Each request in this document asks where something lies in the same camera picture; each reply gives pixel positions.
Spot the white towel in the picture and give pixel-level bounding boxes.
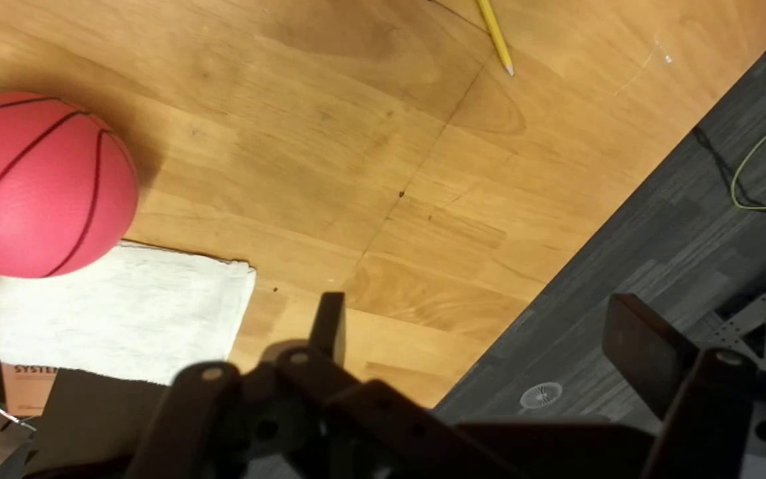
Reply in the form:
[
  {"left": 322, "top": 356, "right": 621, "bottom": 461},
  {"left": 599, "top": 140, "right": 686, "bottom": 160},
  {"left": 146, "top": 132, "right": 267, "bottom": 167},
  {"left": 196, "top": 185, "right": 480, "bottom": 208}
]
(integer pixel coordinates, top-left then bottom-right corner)
[{"left": 0, "top": 241, "right": 257, "bottom": 387}]

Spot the yellow pencil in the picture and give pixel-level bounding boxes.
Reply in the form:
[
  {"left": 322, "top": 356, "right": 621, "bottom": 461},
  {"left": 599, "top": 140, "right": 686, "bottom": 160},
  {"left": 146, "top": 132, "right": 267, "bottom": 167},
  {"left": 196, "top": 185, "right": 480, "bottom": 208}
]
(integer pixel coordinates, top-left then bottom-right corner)
[{"left": 476, "top": 0, "right": 515, "bottom": 77}]

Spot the white round floor cover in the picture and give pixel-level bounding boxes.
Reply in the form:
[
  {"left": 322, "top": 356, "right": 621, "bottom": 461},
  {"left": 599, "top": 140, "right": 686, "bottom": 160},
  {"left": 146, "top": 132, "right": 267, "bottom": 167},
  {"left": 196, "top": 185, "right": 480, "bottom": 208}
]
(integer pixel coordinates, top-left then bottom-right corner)
[{"left": 520, "top": 382, "right": 564, "bottom": 410}]

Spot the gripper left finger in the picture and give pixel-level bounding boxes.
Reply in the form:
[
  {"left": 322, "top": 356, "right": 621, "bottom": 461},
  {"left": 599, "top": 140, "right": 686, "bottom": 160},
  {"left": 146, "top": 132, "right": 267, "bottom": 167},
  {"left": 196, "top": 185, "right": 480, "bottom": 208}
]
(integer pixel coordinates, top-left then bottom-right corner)
[{"left": 127, "top": 293, "right": 510, "bottom": 479}]

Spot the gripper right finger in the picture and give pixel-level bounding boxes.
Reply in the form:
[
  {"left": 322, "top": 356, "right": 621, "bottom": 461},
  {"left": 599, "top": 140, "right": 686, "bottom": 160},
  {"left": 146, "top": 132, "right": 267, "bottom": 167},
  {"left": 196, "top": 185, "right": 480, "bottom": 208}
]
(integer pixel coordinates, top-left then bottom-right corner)
[{"left": 602, "top": 293, "right": 757, "bottom": 479}]

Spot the cardboard box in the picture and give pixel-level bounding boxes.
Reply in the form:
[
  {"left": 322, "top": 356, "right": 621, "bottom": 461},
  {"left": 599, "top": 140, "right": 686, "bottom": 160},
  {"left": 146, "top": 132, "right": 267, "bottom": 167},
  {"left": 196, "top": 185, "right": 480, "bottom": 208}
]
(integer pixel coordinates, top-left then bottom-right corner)
[{"left": 0, "top": 363, "right": 59, "bottom": 418}]

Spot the black cable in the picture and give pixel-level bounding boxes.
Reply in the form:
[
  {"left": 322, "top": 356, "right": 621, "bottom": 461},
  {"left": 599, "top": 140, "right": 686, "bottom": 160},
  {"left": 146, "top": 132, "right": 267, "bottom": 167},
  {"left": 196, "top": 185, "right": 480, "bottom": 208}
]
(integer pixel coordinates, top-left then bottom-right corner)
[{"left": 692, "top": 126, "right": 766, "bottom": 267}]

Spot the pink basketball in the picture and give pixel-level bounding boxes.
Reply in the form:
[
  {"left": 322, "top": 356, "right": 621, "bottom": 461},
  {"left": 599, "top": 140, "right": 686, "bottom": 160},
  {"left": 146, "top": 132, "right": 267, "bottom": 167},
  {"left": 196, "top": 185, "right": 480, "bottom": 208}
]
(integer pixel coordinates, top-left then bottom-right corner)
[{"left": 0, "top": 92, "right": 140, "bottom": 279}]

